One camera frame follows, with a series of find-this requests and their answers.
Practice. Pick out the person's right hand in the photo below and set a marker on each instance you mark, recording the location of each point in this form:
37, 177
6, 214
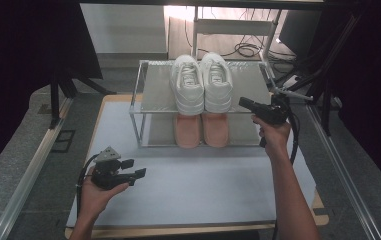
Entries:
276, 138

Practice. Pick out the black metal stand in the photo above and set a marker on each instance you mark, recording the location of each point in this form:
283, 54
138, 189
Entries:
324, 110

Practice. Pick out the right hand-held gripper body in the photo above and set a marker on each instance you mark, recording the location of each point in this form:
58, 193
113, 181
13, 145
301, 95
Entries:
276, 113

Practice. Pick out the person's left hand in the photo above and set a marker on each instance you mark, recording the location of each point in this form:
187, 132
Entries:
91, 200

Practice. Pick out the white cabinet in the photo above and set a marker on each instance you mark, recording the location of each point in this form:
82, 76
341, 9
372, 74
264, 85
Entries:
124, 30

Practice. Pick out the white sneaker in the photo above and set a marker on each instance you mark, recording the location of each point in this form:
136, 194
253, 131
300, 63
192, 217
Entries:
218, 90
188, 93

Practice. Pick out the white metal stand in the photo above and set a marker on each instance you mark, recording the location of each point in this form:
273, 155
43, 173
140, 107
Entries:
233, 26

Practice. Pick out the dark curtain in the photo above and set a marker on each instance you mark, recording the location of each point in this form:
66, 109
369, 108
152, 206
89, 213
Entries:
18, 66
378, 83

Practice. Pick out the black monitor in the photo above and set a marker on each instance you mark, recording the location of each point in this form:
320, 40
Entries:
299, 33

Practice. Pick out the aluminium floor rail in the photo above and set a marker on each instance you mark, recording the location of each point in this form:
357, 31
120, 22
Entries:
344, 173
28, 173

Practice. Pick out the light grey table mat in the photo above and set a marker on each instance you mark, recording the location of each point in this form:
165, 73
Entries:
194, 193

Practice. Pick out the metal shoe rack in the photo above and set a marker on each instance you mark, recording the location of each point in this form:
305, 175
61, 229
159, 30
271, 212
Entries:
154, 90

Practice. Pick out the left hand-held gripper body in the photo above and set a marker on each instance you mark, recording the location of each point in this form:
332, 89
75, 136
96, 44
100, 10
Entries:
106, 175

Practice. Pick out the black tripod stand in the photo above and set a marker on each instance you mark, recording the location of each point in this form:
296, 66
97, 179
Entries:
55, 100

